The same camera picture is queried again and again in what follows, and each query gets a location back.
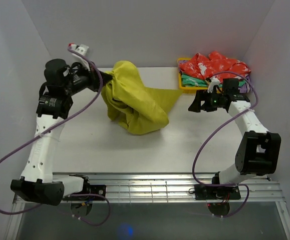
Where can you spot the red white patterned garment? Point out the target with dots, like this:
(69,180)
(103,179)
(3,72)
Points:
(216,65)

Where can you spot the green folded garment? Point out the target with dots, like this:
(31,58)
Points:
(189,81)

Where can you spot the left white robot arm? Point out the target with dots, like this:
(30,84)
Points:
(36,183)

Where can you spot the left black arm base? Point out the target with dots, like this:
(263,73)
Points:
(84,194)

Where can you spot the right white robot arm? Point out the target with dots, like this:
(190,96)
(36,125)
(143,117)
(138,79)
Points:
(258,151)

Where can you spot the yellow plastic tray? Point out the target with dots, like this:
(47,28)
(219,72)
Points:
(184,85)

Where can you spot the yellow-green trousers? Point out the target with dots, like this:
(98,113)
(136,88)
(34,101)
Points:
(137,108)

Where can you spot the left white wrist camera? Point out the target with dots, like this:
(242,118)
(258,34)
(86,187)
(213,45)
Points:
(82,50)

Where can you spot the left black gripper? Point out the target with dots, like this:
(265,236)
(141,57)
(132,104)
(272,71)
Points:
(93,76)

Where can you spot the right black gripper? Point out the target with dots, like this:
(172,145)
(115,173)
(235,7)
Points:
(196,105)

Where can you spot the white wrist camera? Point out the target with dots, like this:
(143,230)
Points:
(212,82)
(82,50)

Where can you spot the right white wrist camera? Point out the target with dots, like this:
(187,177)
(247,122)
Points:
(212,82)

